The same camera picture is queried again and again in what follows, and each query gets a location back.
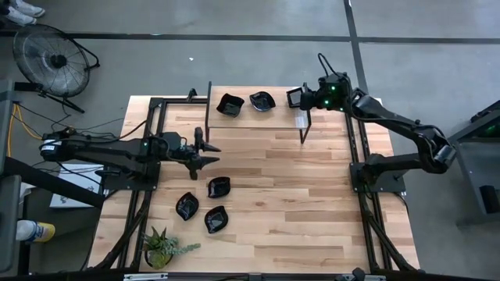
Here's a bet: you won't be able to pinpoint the small square black plate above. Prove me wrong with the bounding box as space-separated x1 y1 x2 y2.
286 87 305 109

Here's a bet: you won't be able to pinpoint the silver metal bracket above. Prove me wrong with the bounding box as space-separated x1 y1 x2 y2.
342 274 387 281
123 272 169 281

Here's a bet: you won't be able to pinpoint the black box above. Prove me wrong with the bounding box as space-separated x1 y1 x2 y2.
479 184 500 215

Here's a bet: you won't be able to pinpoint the black floor cable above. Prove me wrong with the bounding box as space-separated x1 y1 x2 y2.
17 103 126 173

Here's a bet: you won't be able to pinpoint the green succulent potted plant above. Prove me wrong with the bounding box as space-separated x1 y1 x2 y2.
141 226 202 271

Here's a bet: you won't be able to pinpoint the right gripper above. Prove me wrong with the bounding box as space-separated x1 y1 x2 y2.
299 72 352 114

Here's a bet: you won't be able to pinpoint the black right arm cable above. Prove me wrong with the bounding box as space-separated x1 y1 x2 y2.
316 52 341 79

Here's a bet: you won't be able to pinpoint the white yellow wipes canister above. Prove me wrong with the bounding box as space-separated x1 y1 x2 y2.
15 219 56 244

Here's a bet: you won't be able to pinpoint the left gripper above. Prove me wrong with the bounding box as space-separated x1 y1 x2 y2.
171 126 222 181

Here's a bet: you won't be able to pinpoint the yellow extension cord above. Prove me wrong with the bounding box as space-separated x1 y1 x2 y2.
5 103 78 157

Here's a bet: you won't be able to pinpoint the white paper sheet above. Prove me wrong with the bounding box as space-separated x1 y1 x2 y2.
48 162 105 210

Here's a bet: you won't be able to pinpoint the grey metal cart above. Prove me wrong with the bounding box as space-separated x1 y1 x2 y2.
445 99 500 227

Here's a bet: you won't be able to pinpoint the wooden shelf riser black legs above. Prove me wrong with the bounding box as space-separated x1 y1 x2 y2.
205 80 313 144

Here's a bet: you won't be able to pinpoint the black floor fan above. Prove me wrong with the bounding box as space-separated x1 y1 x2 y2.
11 23 101 114

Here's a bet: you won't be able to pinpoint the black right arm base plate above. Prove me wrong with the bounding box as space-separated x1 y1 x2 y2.
349 162 407 194

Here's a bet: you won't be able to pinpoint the wavy square black plate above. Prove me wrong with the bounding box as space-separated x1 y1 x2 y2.
216 92 246 119

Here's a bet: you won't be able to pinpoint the dark grey side table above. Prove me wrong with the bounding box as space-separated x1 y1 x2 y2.
0 80 105 276

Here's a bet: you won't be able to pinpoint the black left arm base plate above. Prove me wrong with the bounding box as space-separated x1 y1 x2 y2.
102 162 161 191

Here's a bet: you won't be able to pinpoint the person's foot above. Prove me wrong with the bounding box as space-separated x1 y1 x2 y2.
11 0 46 17
2 5 38 27

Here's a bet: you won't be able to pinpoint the black aluminium table frame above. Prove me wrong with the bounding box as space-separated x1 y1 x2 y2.
93 96 417 272

